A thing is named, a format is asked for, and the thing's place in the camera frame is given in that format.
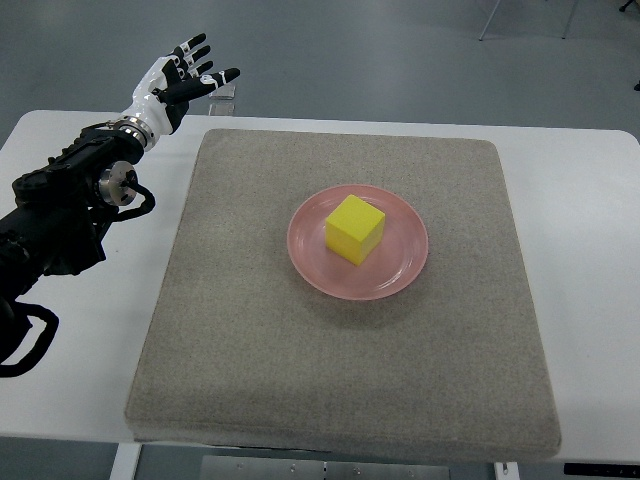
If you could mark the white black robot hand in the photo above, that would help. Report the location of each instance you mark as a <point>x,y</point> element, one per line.
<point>162,97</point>

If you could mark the yellow foam block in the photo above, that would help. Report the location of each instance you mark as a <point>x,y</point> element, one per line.
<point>354,229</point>

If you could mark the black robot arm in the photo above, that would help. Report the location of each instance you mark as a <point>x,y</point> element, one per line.
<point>64,209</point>

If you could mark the pink plate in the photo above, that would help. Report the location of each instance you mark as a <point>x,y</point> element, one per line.
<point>394,264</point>

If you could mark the beige fabric mat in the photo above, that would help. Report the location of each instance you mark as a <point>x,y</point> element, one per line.
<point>243,351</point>

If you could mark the white table leg left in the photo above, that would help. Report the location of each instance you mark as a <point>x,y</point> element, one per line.
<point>126,460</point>

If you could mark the metal chair legs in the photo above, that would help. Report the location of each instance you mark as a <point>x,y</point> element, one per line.
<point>524,19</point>

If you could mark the metal table base plate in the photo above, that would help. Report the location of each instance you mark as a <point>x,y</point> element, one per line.
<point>227,467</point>

